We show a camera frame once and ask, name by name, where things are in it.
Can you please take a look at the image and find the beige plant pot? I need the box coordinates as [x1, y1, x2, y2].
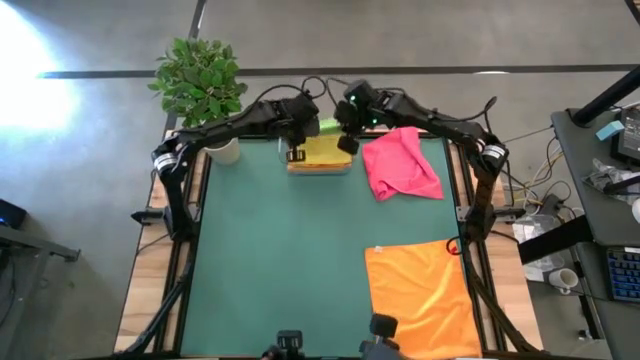
[202, 137, 241, 166]

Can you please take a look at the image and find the green microfiber towel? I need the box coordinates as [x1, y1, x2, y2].
[318, 118, 345, 136]

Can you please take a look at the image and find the black slanted pole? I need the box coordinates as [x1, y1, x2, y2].
[569, 64, 640, 129]

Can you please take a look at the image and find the black left camera cable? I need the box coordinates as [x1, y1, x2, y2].
[252, 75, 329, 109]

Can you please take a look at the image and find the dark grey desk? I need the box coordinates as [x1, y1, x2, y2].
[549, 107, 640, 360]

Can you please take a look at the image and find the yellow microfiber towel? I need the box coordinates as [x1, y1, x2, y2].
[288, 133, 354, 167]

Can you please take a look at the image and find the clear plastic bin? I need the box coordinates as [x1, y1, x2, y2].
[277, 130, 357, 176]

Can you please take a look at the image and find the black camera cable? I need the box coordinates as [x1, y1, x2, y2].
[325, 75, 499, 134]
[252, 75, 329, 109]

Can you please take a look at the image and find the green leafy plant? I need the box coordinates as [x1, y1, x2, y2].
[148, 37, 250, 129]

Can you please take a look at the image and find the light blue block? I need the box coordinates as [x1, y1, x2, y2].
[594, 120, 626, 142]

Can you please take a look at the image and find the clear plastic bag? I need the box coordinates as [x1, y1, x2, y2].
[584, 158, 640, 201]

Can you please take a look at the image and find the white mug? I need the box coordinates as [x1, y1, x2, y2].
[548, 268, 580, 295]

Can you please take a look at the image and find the green table mat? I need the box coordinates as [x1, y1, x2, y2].
[179, 133, 484, 359]

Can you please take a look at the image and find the pink microfiber towel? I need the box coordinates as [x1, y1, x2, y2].
[362, 126, 445, 202]

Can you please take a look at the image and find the yellow floor cable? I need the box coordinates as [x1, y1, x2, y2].
[524, 149, 564, 201]

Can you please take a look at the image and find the white paper sheet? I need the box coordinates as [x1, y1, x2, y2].
[512, 214, 566, 284]

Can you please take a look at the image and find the black right camera cable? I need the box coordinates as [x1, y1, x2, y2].
[325, 75, 499, 134]

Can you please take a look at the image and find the backlit black keyboard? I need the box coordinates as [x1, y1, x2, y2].
[604, 246, 640, 304]

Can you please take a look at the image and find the black desk foot bar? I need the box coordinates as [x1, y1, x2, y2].
[517, 214, 594, 265]

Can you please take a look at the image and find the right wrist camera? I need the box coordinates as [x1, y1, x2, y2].
[336, 134, 361, 156]

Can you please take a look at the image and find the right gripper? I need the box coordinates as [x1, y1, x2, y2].
[333, 79, 389, 137]

